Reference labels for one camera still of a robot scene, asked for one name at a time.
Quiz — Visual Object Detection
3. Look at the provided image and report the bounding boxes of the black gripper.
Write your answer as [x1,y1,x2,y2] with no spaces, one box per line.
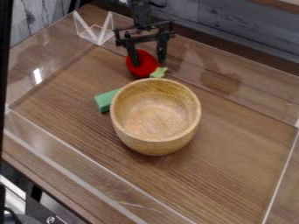
[114,0,174,67]

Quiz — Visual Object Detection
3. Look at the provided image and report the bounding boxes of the red plush strawberry toy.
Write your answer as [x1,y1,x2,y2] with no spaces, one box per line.
[126,49,167,79]

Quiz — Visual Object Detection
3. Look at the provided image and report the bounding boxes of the green foam block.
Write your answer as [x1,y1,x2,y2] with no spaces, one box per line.
[94,88,121,113]

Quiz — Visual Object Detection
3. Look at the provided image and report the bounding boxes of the wooden bowl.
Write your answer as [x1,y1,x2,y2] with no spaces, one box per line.
[110,78,202,156]

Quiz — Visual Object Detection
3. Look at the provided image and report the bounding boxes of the black metal table leg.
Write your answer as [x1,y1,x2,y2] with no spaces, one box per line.
[25,184,69,224]

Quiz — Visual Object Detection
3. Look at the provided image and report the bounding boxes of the clear acrylic corner bracket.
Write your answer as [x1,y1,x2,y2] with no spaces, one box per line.
[73,11,115,46]

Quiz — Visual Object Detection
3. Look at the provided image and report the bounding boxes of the clear acrylic tray wall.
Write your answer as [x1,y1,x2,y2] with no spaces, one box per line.
[5,15,299,224]

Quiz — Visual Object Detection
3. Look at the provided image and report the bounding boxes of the black cable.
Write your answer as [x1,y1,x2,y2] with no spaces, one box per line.
[0,186,22,224]

